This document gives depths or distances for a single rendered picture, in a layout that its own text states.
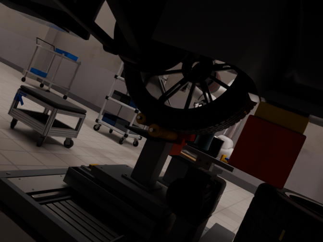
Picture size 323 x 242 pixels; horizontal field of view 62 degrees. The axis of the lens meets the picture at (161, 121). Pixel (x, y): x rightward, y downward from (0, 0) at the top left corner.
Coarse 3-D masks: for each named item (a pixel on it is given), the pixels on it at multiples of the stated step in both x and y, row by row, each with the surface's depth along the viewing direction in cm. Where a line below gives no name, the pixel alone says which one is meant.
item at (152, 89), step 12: (204, 60) 131; (168, 72) 141; (180, 72) 138; (192, 72) 133; (204, 72) 130; (144, 84) 125; (156, 84) 142; (180, 84) 137; (192, 84) 135; (204, 84) 132; (156, 96) 130; (168, 96) 139; (192, 96) 136; (204, 96) 132; (168, 108) 118; (192, 108) 113; (204, 108) 111
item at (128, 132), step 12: (108, 96) 341; (120, 96) 360; (120, 108) 375; (132, 108) 326; (96, 120) 342; (108, 120) 342; (120, 120) 343; (132, 120) 322; (120, 132) 327; (132, 132) 339; (120, 144) 325
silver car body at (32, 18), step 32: (0, 0) 130; (32, 0) 91; (192, 0) 67; (224, 0) 64; (256, 0) 61; (288, 0) 60; (320, 0) 71; (64, 32) 129; (160, 32) 70; (192, 32) 66; (224, 32) 63; (256, 32) 60; (288, 32) 68; (320, 32) 77; (256, 64) 60; (288, 64) 80; (320, 64) 76; (256, 96) 81; (288, 96) 76; (320, 96) 78
